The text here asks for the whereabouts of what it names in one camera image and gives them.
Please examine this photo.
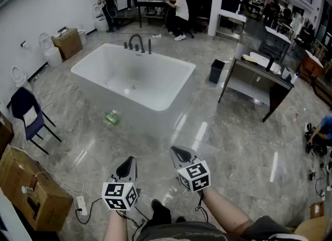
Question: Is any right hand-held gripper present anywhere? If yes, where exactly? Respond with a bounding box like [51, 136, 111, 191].
[170, 145, 211, 193]

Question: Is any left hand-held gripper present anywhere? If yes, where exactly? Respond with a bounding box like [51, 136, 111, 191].
[102, 156, 142, 211]

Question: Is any person's right forearm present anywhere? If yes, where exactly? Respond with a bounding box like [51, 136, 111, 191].
[201, 186, 256, 237]

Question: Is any person's left forearm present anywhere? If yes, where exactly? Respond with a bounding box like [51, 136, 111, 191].
[103, 208, 130, 241]

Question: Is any white bathtub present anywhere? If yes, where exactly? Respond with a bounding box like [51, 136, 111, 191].
[70, 43, 197, 142]

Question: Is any green plastic bottle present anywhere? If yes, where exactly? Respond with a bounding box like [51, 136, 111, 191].
[103, 110, 122, 127]

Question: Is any person's dark grey shirt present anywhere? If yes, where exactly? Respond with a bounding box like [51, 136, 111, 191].
[134, 215, 312, 241]

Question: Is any large cardboard box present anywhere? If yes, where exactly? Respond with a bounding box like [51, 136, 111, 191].
[0, 145, 74, 232]

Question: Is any black trash bin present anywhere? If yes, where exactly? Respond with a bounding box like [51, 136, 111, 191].
[209, 59, 226, 84]

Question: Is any small grey device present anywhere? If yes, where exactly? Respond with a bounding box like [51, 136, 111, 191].
[21, 185, 36, 197]

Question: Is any brown vanity table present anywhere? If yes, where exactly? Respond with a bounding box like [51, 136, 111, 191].
[217, 43, 295, 123]

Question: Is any white cushion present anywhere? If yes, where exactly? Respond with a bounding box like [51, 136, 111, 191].
[22, 106, 39, 128]

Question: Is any black curved faucet spout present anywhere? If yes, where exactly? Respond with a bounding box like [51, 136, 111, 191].
[128, 34, 146, 53]

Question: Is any blue chair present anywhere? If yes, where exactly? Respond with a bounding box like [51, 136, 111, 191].
[10, 86, 62, 155]

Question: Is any dark brown cabinet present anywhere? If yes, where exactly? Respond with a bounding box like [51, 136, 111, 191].
[0, 111, 15, 157]

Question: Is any white toilet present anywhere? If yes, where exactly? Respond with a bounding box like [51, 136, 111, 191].
[38, 32, 63, 68]
[10, 65, 28, 88]
[92, 3, 109, 32]

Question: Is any white waste bin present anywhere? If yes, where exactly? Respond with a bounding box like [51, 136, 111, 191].
[77, 29, 87, 46]

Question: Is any small wooden box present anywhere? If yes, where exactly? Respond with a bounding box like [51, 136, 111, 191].
[310, 201, 325, 220]

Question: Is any metal rack table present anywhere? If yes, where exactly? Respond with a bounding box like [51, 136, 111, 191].
[216, 13, 247, 41]

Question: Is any black office chair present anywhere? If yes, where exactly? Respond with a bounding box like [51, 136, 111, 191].
[181, 0, 198, 38]

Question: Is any black cabinet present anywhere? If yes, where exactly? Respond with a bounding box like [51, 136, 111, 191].
[193, 0, 241, 28]

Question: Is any wooden cabinet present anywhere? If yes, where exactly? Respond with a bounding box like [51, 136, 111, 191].
[298, 50, 325, 85]

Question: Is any white pillar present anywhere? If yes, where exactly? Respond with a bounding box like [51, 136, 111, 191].
[207, 0, 226, 37]

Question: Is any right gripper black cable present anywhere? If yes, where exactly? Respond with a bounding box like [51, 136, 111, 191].
[194, 191, 210, 223]

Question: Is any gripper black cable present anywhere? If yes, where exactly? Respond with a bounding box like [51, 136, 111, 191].
[118, 205, 149, 240]
[194, 191, 210, 223]

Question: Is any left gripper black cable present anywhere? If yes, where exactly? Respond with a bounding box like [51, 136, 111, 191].
[118, 205, 149, 240]

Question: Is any cardboard box with black handle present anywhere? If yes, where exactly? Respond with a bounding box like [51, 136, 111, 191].
[51, 28, 84, 60]

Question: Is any white top black frame table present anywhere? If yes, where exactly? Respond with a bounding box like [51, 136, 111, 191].
[259, 26, 292, 61]

